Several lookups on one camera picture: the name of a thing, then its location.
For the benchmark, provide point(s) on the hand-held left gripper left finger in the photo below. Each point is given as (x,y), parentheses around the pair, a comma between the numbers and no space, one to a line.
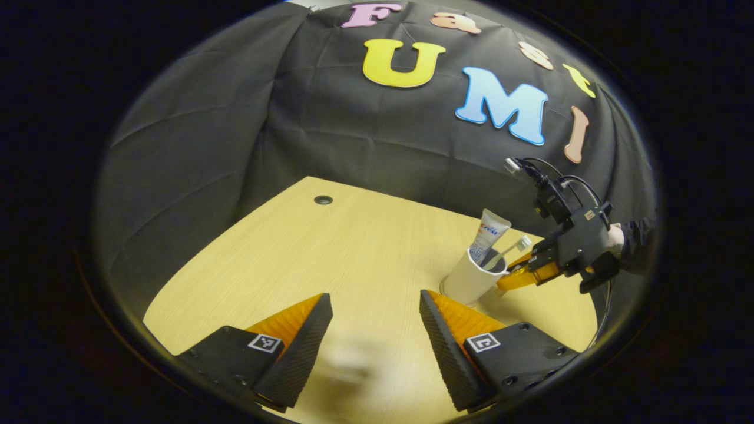
(297,353)

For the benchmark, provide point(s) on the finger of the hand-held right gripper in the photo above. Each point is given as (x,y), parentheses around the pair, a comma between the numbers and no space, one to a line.
(521,278)
(521,259)

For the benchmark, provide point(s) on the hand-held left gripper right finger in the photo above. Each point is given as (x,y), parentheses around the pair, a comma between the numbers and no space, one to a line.
(450,353)

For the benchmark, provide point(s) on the white toothbrush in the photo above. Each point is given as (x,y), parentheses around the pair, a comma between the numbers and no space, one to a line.
(506,250)

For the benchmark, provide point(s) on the white toothpaste tube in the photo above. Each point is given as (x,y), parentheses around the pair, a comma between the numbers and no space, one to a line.
(489,232)

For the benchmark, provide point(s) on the wooden desktop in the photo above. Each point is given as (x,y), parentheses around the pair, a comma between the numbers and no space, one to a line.
(353,253)

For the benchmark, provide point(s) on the black backdrop cloth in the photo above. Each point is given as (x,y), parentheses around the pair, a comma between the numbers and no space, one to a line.
(294,129)

